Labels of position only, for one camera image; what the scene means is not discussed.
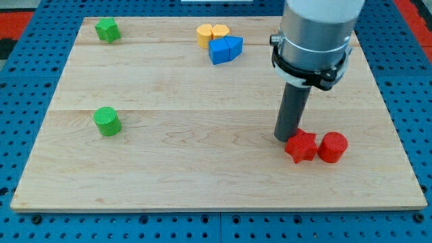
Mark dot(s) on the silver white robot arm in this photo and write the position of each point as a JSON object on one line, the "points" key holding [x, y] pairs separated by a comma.
{"points": [[312, 46]]}

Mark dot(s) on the wooden board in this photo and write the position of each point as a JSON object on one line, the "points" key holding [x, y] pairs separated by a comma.
{"points": [[199, 137]]}

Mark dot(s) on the blue cube block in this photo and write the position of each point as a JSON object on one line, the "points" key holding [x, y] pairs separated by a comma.
{"points": [[218, 51]]}

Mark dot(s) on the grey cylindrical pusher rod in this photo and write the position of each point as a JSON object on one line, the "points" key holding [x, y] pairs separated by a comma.
{"points": [[292, 105]]}

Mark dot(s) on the blue triangle block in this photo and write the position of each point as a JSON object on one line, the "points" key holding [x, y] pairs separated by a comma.
{"points": [[235, 44]]}

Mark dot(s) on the red star block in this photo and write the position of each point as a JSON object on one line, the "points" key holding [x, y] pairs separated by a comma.
{"points": [[302, 146]]}

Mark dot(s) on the yellow heart block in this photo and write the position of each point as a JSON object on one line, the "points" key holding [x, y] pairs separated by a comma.
{"points": [[204, 35]]}

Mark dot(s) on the yellow hexagon block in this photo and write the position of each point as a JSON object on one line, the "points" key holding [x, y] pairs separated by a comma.
{"points": [[219, 31]]}

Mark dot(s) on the green cylinder block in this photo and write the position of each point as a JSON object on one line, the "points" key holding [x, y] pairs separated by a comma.
{"points": [[107, 121]]}

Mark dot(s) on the red cylinder block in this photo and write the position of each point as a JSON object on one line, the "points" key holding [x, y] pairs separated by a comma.
{"points": [[332, 147]]}

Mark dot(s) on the green star block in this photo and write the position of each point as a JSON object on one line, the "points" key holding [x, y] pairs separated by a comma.
{"points": [[107, 30]]}

